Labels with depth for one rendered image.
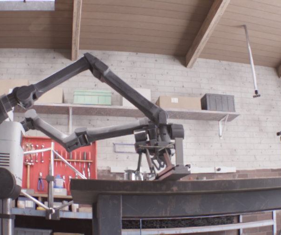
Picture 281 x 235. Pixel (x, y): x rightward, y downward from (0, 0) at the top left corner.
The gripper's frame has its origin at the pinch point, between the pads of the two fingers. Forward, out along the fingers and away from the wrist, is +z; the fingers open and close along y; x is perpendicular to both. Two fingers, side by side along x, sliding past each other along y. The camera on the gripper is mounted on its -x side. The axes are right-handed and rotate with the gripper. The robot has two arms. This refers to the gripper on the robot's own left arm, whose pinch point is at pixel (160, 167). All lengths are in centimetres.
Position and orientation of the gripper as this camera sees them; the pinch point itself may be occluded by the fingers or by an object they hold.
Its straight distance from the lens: 173.7
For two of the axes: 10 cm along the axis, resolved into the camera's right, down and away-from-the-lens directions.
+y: 2.0, -2.9, -9.4
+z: 1.9, 9.5, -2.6
